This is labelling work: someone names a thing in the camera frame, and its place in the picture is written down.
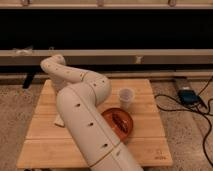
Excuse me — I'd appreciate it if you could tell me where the brown food in bowl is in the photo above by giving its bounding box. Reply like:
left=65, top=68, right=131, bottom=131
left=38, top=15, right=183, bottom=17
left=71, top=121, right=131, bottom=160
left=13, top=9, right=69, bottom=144
left=112, top=114, right=128, bottom=133

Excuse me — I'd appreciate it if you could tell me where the black cable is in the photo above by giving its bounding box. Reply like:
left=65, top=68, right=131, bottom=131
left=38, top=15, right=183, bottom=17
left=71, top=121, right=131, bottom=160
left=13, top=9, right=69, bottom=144
left=154, top=75, right=213, bottom=168

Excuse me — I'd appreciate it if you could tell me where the orange bowl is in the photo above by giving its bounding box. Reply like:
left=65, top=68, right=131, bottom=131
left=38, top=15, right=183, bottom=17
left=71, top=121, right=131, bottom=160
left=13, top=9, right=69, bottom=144
left=102, top=108, right=134, bottom=142

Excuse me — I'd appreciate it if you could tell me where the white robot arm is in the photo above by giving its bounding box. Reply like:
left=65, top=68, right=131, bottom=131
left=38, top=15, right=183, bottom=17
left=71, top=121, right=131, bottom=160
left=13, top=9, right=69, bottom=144
left=40, top=54, right=144, bottom=171

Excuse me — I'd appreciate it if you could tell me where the black power adapter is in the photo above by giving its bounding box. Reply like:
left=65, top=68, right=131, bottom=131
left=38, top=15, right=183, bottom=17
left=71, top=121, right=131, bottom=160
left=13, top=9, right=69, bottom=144
left=178, top=89, right=199, bottom=105

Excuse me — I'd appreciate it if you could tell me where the wooden table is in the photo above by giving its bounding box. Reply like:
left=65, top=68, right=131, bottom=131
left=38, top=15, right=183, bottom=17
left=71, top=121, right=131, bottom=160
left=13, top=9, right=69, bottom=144
left=17, top=79, right=173, bottom=169

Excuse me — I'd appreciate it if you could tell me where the clear plastic cup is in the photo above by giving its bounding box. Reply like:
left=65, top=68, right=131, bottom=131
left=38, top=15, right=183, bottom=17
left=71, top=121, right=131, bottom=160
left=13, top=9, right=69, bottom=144
left=118, top=88, right=135, bottom=109

